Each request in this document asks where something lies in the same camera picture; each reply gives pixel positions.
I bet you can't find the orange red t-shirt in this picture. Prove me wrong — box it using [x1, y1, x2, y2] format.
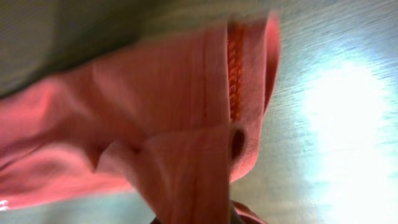
[1, 12, 280, 223]

